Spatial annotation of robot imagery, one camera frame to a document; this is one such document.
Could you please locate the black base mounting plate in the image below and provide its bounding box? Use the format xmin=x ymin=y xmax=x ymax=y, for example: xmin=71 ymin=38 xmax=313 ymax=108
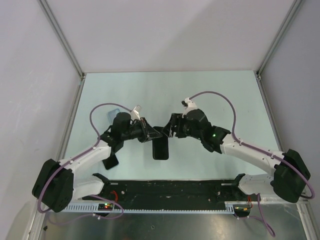
xmin=81 ymin=178 xmax=262 ymax=211

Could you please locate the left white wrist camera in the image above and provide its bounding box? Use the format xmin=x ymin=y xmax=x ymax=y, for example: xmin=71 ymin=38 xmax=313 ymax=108
xmin=130 ymin=105 xmax=142 ymax=121

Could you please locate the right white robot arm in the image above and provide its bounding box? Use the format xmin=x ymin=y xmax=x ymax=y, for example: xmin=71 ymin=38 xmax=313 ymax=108
xmin=162 ymin=109 xmax=311 ymax=203

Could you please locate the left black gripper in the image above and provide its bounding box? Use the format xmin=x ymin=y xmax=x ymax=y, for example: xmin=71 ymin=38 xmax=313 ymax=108
xmin=121 ymin=117 xmax=162 ymax=143

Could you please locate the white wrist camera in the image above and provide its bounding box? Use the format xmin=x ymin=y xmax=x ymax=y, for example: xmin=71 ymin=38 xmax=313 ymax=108
xmin=181 ymin=97 xmax=198 ymax=116
xmin=130 ymin=105 xmax=142 ymax=121

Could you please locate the white slotted cable duct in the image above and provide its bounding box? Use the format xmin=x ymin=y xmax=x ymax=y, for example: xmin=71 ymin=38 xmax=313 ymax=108
xmin=61 ymin=201 xmax=249 ymax=214

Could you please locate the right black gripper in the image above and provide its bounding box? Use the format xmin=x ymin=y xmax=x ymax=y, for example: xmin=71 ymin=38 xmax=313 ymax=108
xmin=161 ymin=113 xmax=203 ymax=140

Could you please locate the translucent blue phone case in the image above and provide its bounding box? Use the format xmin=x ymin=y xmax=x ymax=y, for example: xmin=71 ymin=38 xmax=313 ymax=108
xmin=107 ymin=108 xmax=121 ymax=124

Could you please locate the left aluminium frame post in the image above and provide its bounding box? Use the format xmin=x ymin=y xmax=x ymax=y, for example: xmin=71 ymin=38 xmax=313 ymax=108
xmin=37 ymin=0 xmax=86 ymax=80

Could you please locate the aluminium frame post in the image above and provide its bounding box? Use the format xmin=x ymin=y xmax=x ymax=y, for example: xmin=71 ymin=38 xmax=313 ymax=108
xmin=255 ymin=0 xmax=305 ymax=81
xmin=37 ymin=0 xmax=86 ymax=80

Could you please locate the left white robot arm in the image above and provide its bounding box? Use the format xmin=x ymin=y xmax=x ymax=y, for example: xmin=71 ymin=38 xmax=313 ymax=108
xmin=31 ymin=112 xmax=163 ymax=213

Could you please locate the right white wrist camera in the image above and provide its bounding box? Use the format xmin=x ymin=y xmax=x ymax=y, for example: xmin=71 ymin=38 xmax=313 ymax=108
xmin=181 ymin=97 xmax=198 ymax=116

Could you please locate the right aluminium frame post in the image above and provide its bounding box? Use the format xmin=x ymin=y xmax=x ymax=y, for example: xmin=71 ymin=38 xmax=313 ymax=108
xmin=255 ymin=0 xmax=305 ymax=81

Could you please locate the black phone case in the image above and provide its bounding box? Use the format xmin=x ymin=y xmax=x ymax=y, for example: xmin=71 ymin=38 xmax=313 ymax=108
xmin=152 ymin=126 xmax=169 ymax=161

